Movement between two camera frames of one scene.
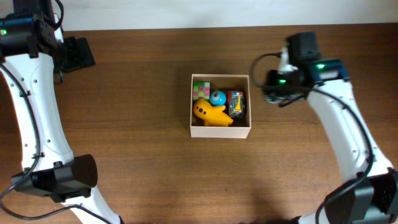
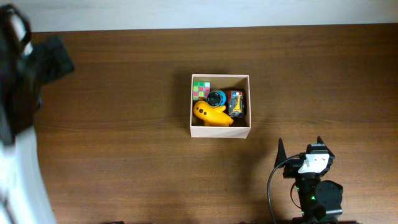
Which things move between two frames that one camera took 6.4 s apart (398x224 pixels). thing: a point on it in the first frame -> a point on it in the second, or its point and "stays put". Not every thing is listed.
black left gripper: (80, 55) -> (51, 66)
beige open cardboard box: (240, 127) stays put
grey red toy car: (236, 104) stays put
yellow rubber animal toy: (212, 116) stays put
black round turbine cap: (273, 97) -> (214, 98)
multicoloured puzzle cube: (201, 90) stays put
